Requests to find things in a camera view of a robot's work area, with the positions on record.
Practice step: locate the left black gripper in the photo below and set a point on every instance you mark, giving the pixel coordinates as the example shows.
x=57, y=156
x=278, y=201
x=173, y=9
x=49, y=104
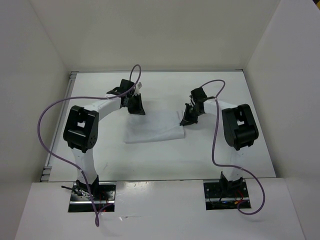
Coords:
x=139, y=109

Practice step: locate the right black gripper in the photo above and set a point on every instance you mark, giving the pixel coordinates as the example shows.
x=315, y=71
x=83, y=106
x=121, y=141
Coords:
x=187, y=119

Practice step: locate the white skirt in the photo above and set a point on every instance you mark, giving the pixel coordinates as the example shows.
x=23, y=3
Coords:
x=154, y=126

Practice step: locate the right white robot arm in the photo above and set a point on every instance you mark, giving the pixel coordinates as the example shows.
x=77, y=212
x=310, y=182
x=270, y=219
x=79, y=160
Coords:
x=239, y=130

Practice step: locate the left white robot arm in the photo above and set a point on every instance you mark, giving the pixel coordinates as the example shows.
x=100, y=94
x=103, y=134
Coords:
x=82, y=126

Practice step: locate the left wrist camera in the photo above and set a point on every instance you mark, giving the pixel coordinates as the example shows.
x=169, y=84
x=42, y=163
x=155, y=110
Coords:
x=138, y=86

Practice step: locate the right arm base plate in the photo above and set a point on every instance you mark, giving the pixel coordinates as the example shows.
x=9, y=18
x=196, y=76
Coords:
x=216, y=199

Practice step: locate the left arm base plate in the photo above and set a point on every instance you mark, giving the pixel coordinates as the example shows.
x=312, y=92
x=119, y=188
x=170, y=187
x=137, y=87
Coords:
x=104, y=199

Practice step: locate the aluminium table edge rail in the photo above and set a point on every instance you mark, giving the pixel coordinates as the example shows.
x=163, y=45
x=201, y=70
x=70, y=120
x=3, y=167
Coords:
x=62, y=106

